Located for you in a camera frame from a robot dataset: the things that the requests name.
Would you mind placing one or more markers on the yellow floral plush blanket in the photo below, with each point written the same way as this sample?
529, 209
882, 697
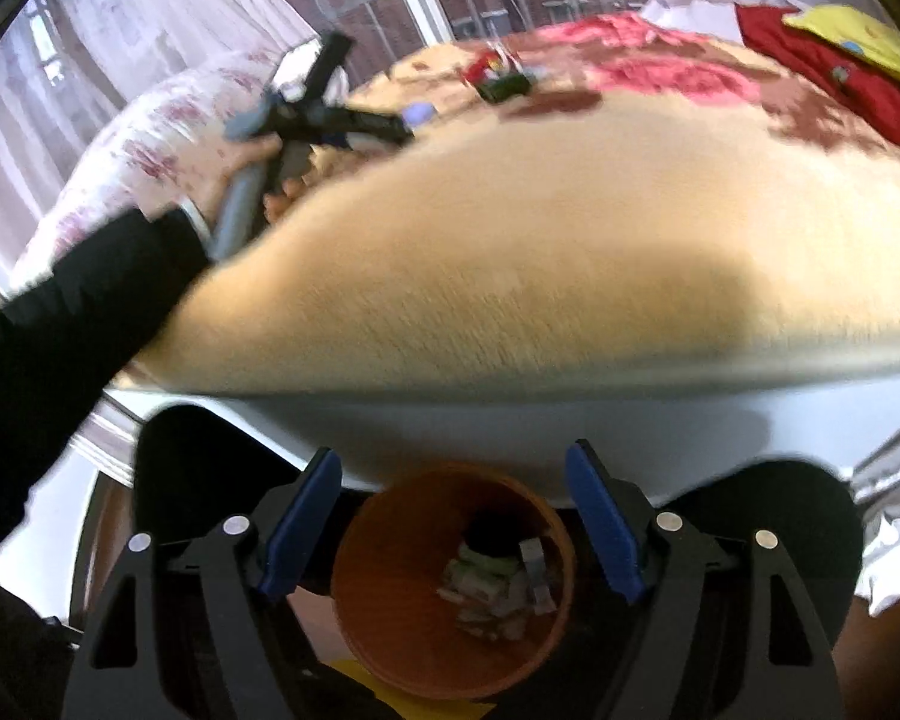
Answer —
663, 208

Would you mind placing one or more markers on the left white curtain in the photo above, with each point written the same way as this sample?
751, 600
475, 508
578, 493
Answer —
67, 67

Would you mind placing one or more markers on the folded pink floral quilt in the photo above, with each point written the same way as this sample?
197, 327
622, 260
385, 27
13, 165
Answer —
142, 157

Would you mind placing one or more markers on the small lavender box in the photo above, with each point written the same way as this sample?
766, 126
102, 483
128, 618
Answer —
415, 115

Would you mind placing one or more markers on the orange trash bin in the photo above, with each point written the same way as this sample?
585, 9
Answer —
454, 585

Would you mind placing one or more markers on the dark green small item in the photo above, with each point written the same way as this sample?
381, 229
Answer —
501, 89

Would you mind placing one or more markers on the person's left hand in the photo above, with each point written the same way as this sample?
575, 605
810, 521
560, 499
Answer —
204, 190

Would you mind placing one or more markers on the red white wrapper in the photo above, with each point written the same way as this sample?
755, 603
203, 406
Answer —
488, 66

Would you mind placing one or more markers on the yellow pillow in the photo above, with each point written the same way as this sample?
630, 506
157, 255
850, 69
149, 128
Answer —
854, 32

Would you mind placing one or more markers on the black sleeved left forearm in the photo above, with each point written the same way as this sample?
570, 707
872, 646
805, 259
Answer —
64, 339

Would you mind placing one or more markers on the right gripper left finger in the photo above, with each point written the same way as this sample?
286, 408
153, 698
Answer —
242, 570

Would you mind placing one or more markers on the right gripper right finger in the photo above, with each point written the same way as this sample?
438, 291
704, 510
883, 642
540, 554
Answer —
722, 628

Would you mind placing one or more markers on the red cloth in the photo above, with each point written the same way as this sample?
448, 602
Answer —
864, 88

